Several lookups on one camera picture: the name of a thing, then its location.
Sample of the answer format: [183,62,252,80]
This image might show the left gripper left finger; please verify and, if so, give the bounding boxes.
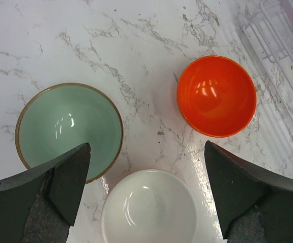
[0,143,91,242]

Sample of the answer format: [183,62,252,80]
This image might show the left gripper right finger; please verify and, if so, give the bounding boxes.
[204,141,293,242]

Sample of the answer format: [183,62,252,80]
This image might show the orange bowl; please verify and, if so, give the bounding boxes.
[176,55,257,138]

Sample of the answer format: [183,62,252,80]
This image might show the white wire dish rack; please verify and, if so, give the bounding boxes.
[242,1,293,143]

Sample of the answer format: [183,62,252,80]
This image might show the pale green ceramic bowl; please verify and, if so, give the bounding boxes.
[15,83,123,183]

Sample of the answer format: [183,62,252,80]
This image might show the white bowl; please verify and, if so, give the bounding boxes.
[101,169,198,242]

